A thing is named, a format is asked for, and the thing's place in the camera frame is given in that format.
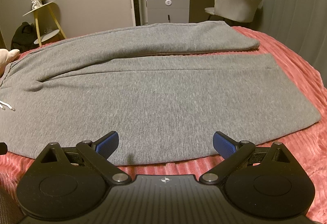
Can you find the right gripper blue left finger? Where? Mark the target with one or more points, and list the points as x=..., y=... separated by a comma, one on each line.
x=96, y=155

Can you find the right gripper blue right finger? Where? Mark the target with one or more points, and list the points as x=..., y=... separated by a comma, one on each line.
x=234, y=154

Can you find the grey sweatpants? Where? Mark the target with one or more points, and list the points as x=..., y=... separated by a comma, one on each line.
x=165, y=88

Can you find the pink ribbed bed blanket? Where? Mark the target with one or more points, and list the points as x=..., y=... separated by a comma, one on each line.
x=270, y=187

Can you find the cream plush pillow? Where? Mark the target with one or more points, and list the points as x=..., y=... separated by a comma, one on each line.
x=6, y=57

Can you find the black bag on floor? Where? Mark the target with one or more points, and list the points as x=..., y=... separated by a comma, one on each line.
x=24, y=38

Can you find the yellow legged side table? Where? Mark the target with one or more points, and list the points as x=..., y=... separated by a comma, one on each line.
x=45, y=18

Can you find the grey drawer cabinet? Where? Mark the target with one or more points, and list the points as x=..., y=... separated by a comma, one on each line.
x=167, y=11

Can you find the grey curtain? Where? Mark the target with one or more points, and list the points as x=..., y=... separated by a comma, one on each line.
x=299, y=24

